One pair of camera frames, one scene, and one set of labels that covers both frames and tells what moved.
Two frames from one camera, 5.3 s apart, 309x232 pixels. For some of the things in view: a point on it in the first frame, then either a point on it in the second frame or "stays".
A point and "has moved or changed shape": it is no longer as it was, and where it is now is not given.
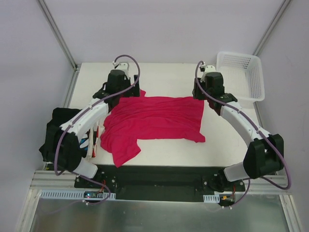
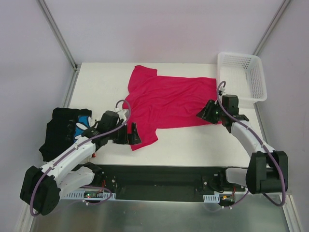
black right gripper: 197,92 to 212,112
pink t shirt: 142,117 has moved or changed shape
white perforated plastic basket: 243,77 stays
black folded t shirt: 70,152 stays
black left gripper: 134,90 to 124,134
